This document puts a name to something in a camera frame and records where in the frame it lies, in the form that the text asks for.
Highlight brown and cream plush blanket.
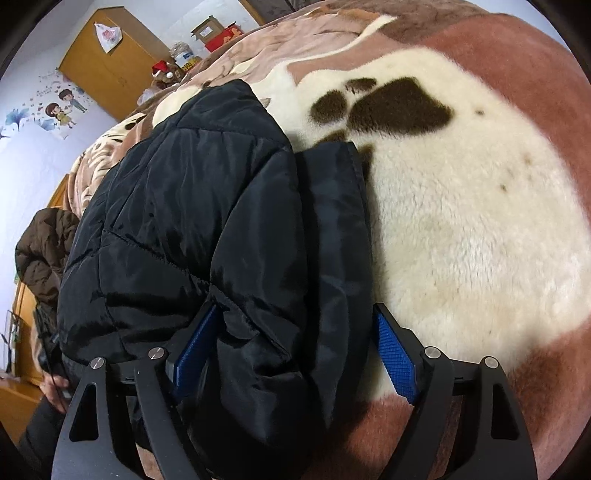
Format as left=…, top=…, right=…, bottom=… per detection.
left=62, top=0, right=591, bottom=480

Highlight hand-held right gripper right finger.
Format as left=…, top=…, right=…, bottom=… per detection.
left=373, top=303, right=539, bottom=480

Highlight person's left hand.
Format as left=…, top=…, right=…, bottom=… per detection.
left=41, top=370, right=71, bottom=412

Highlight brown puffer jacket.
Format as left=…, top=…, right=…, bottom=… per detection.
left=15, top=208, right=81, bottom=308

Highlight cardboard box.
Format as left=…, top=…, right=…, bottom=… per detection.
left=191, top=15, right=230, bottom=46

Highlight person's dark trousers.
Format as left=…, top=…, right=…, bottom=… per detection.
left=18, top=397, right=70, bottom=467

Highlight black puffer jacket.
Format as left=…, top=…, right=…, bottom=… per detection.
left=56, top=78, right=375, bottom=480

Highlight white plastic bag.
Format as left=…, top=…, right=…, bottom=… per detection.
left=93, top=21, right=123, bottom=52

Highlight red santa hat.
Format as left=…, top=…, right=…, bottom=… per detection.
left=151, top=60, right=182, bottom=79

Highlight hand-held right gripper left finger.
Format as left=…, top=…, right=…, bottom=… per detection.
left=51, top=302, right=222, bottom=480

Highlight red box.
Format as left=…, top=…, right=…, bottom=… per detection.
left=203, top=25, right=243, bottom=54

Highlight wooden bed headboard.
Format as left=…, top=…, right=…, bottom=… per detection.
left=0, top=173, right=70, bottom=435

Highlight wooden framed door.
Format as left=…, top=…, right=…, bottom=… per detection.
left=239, top=0, right=324, bottom=25

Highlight wooden wardrobe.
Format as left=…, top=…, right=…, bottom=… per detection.
left=59, top=6, right=174, bottom=123

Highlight cartoon wall poster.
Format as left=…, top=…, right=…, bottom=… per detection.
left=0, top=69, right=88, bottom=141

